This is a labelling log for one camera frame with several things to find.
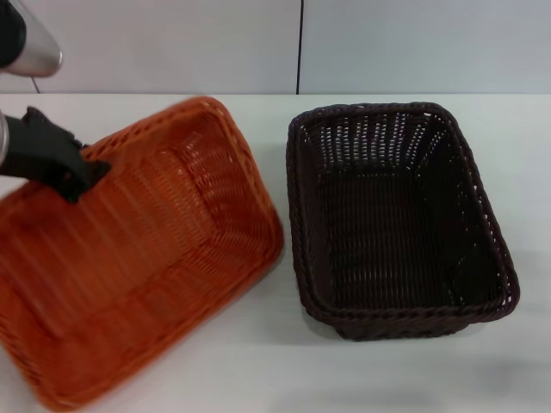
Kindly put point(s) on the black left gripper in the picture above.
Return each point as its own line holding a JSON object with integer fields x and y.
{"x": 39, "y": 150}

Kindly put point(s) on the dark brown woven basket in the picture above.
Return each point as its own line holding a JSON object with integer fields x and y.
{"x": 387, "y": 232}

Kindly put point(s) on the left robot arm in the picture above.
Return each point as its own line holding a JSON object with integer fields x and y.
{"x": 3, "y": 142}

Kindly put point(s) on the orange woven plastic basket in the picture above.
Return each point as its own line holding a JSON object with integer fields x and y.
{"x": 150, "y": 266}

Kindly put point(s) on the left wrist camera silver housing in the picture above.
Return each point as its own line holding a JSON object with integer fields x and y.
{"x": 36, "y": 51}

